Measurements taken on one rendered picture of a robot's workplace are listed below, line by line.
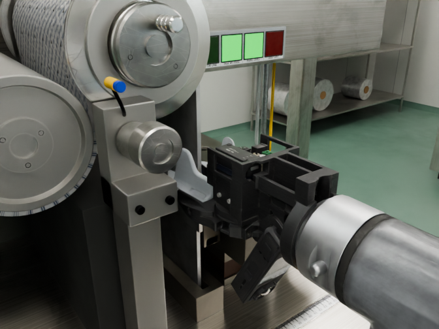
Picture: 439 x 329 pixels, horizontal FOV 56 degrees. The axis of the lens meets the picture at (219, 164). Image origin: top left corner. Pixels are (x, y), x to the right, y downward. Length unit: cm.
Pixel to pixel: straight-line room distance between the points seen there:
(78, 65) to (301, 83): 99
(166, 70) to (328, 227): 20
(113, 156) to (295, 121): 102
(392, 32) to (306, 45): 447
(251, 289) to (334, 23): 82
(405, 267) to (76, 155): 29
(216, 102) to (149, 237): 349
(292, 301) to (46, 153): 38
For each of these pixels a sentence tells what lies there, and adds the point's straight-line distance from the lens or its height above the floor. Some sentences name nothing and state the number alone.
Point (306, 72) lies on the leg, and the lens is 131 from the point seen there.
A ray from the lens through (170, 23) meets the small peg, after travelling 36.
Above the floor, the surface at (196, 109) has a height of 118.
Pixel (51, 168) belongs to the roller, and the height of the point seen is 115.
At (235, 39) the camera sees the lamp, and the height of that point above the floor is 120.
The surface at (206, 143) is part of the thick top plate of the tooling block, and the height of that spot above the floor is 103.
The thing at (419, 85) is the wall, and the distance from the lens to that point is 536.
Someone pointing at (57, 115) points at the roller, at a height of 119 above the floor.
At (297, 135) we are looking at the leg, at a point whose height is 86.
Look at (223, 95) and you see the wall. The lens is 391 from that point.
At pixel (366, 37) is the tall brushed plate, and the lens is 123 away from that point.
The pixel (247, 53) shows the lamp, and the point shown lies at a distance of 91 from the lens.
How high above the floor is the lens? 130
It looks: 23 degrees down
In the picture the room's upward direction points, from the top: straight up
